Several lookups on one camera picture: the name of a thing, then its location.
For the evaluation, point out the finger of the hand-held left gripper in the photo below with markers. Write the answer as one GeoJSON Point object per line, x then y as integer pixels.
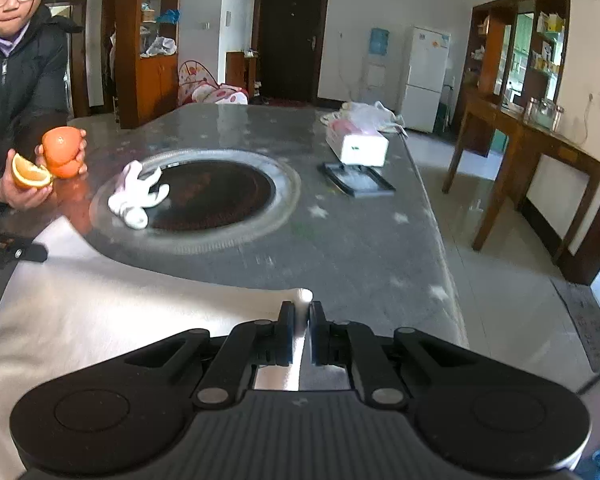
{"type": "Point", "coordinates": [27, 252]}

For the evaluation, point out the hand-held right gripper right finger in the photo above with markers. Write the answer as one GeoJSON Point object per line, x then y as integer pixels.
{"type": "Point", "coordinates": [317, 332]}

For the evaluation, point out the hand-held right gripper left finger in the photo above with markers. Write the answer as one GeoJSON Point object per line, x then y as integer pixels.
{"type": "Point", "coordinates": [286, 330]}

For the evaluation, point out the cream garment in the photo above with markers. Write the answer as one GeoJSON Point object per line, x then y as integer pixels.
{"type": "Point", "coordinates": [130, 320]}

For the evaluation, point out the orange slice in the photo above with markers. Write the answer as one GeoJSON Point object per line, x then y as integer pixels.
{"type": "Point", "coordinates": [30, 175]}

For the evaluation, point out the small white cloth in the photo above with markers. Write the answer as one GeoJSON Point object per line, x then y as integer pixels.
{"type": "Point", "coordinates": [135, 195]}

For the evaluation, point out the round black hotplate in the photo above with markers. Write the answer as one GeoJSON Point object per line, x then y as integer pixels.
{"type": "Point", "coordinates": [215, 195]}

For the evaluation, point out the black flat tray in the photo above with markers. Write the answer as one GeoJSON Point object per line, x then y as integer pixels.
{"type": "Point", "coordinates": [355, 180]}

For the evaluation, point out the white tissue box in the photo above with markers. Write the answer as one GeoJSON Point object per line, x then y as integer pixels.
{"type": "Point", "coordinates": [362, 150]}

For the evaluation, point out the wooden interior door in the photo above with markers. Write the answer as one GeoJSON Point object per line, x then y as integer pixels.
{"type": "Point", "coordinates": [80, 60]}

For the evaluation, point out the narrow wooden shelf cabinet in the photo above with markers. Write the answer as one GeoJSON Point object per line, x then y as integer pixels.
{"type": "Point", "coordinates": [150, 85]}

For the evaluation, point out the white plastic bag with pink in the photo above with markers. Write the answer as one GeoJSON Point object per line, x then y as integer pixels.
{"type": "Point", "coordinates": [370, 112]}

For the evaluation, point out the pink dotted play tent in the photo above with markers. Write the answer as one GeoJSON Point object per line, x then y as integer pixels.
{"type": "Point", "coordinates": [200, 82]}

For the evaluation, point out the white water dispenser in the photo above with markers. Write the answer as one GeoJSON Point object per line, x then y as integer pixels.
{"type": "Point", "coordinates": [375, 80]}

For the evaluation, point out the small wooden cabinet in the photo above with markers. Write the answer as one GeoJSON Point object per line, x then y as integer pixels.
{"type": "Point", "coordinates": [237, 72]}

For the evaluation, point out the grey doormat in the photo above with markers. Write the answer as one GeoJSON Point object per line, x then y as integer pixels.
{"type": "Point", "coordinates": [587, 325]}

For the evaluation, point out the blue cloth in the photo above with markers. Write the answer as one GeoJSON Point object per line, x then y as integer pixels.
{"type": "Point", "coordinates": [167, 16]}

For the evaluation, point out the white refrigerator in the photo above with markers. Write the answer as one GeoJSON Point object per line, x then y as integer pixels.
{"type": "Point", "coordinates": [422, 70]}

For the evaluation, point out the dark wooden entrance door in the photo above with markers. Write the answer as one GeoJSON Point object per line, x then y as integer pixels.
{"type": "Point", "coordinates": [290, 40]}

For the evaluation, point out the blue water bottle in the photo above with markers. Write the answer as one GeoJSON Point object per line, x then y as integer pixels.
{"type": "Point", "coordinates": [378, 42]}

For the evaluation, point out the wooden side table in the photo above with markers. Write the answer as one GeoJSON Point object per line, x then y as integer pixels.
{"type": "Point", "coordinates": [555, 142]}

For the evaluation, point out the glass jar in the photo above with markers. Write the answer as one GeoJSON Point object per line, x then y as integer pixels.
{"type": "Point", "coordinates": [550, 115]}
{"type": "Point", "coordinates": [531, 109]}

